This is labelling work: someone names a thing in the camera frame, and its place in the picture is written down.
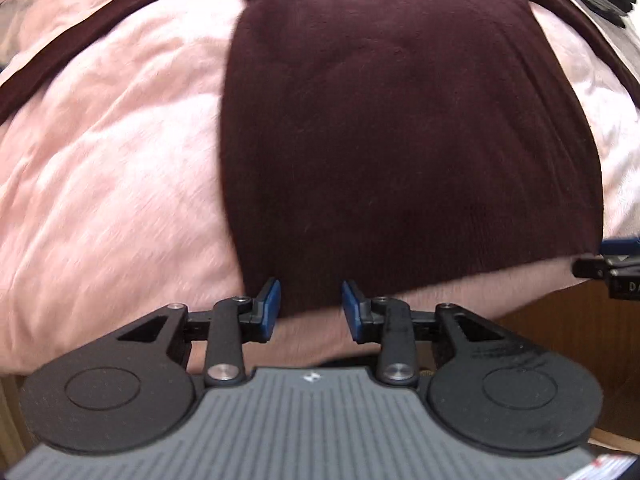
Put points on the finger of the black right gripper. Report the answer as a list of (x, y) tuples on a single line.
[(616, 266)]

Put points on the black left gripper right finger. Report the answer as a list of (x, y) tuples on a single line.
[(486, 385)]

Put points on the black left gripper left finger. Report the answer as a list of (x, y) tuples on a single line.
[(133, 386)]

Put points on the maroon and beige knit sweater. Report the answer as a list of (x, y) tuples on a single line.
[(402, 143)]

